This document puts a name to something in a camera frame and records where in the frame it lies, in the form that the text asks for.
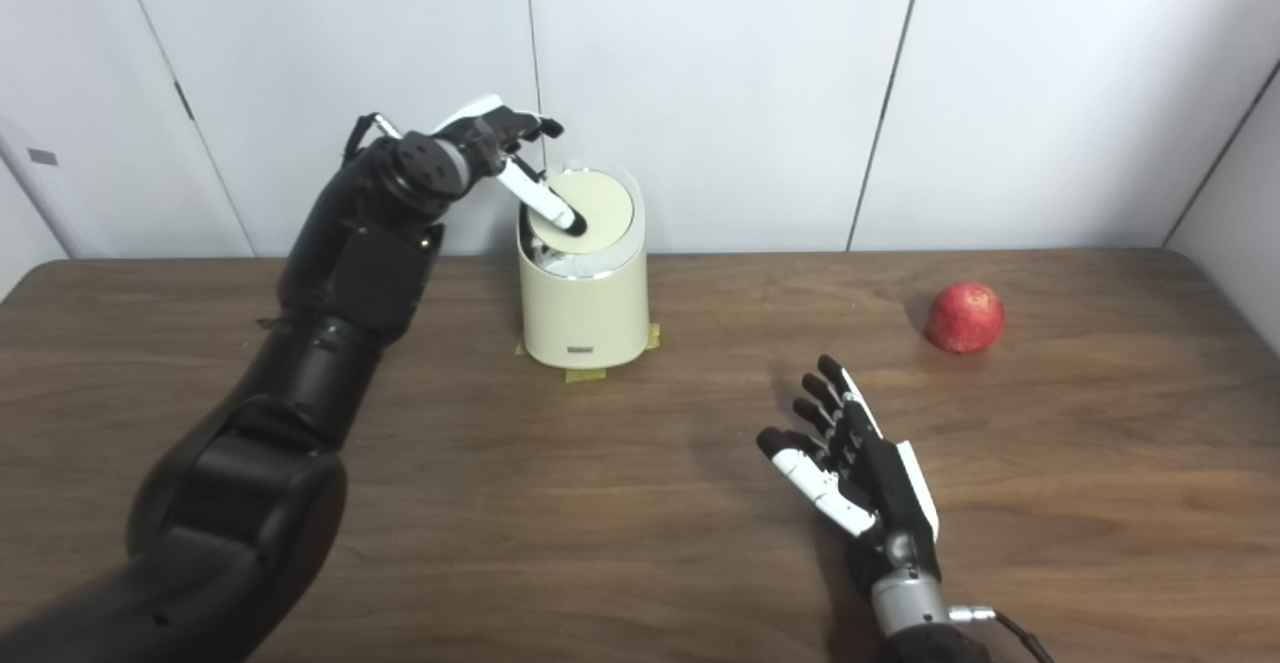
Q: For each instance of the cream-colored bin body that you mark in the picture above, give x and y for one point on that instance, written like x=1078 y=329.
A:
x=585 y=313

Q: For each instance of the wide yellow tape piece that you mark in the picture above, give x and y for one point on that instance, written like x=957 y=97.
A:
x=586 y=375

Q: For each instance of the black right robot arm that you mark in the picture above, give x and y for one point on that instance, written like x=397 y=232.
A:
x=910 y=608

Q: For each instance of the tall yellow tape piece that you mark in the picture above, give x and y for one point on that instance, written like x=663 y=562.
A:
x=652 y=336

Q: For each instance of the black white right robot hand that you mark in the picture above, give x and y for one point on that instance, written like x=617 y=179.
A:
x=885 y=493

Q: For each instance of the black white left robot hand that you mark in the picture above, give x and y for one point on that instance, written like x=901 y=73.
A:
x=490 y=133

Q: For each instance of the red apple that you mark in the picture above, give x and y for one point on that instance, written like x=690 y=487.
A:
x=965 y=318

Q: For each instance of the grey wall tag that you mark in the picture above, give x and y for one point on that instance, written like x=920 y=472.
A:
x=42 y=156

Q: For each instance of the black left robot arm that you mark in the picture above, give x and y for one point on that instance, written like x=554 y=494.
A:
x=330 y=273

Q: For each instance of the cream-colored round bin lid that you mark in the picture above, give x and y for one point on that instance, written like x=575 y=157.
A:
x=607 y=205

